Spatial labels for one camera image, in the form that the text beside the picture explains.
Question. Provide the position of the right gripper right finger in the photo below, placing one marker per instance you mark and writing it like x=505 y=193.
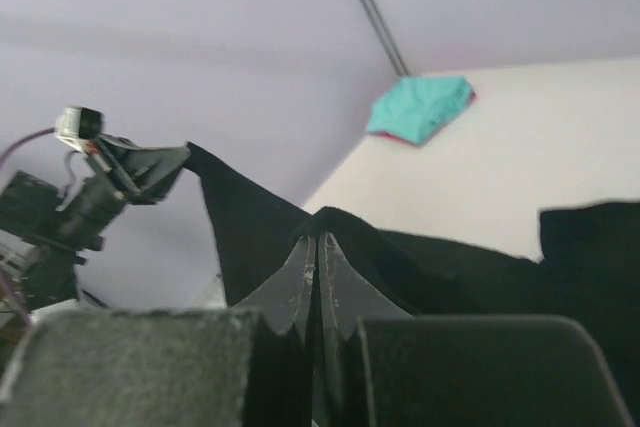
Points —
x=385 y=367

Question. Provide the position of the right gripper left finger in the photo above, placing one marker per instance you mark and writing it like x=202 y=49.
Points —
x=250 y=365

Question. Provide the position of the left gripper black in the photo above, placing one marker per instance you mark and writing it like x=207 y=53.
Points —
x=33 y=210

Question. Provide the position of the black t-shirt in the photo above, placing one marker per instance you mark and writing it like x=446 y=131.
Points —
x=589 y=271

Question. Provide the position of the folded teal t-shirt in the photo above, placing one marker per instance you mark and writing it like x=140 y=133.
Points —
x=416 y=105

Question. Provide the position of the left aluminium frame post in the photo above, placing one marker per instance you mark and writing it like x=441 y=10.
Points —
x=385 y=37

